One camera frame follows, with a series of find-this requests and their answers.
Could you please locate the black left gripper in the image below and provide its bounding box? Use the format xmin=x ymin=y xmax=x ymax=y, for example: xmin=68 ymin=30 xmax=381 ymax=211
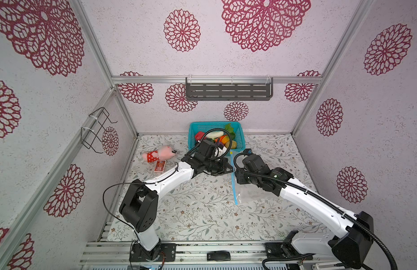
xmin=204 ymin=157 xmax=235 ymax=177

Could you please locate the clear zip top bag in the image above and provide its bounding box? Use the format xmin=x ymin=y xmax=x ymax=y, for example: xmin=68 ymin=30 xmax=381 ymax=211
xmin=229 ymin=150 xmax=278 ymax=205

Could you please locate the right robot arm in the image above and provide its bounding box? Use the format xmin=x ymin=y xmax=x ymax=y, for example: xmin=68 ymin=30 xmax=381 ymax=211
xmin=233 ymin=150 xmax=373 ymax=270

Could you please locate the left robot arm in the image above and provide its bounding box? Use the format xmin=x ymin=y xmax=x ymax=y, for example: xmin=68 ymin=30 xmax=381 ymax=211
xmin=119 ymin=139 xmax=233 ymax=252

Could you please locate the yellow green potato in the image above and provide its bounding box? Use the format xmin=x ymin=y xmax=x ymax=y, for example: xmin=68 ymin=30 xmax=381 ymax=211
xmin=225 ymin=141 xmax=237 ymax=149

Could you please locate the green yellow cucumber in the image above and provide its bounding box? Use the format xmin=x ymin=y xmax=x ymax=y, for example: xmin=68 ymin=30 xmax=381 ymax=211
xmin=219 ymin=133 xmax=235 ymax=145

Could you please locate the white radish with leaves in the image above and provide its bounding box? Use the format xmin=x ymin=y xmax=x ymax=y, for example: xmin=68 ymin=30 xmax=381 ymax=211
xmin=206 ymin=123 xmax=235 ymax=140

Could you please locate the teal plastic basket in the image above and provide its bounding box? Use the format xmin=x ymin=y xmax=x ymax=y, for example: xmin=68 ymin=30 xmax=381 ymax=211
xmin=188 ymin=121 xmax=246 ymax=151

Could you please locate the red card pack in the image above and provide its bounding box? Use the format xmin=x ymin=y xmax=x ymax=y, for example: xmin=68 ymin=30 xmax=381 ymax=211
xmin=154 ymin=160 xmax=167 ymax=173

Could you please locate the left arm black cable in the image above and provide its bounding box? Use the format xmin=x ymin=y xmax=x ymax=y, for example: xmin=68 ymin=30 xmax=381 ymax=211
xmin=103 ymin=128 xmax=233 ymax=244

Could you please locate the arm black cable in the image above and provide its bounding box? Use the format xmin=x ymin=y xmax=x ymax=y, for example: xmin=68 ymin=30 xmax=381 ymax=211
xmin=103 ymin=128 xmax=233 ymax=244
xmin=233 ymin=148 xmax=398 ymax=270

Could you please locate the grey wall shelf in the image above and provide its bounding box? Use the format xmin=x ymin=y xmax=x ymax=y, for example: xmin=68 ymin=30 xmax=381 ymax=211
xmin=185 ymin=77 xmax=273 ymax=101

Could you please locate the small black device on rail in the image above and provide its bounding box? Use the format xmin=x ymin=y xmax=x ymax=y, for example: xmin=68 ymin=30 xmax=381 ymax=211
xmin=207 ymin=251 xmax=231 ymax=262

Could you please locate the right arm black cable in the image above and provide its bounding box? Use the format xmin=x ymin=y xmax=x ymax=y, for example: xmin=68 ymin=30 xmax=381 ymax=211
xmin=233 ymin=148 xmax=398 ymax=270

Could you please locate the black wire wall rack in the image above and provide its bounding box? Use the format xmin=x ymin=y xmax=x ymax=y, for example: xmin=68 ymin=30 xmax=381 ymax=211
xmin=80 ymin=107 xmax=118 ymax=154

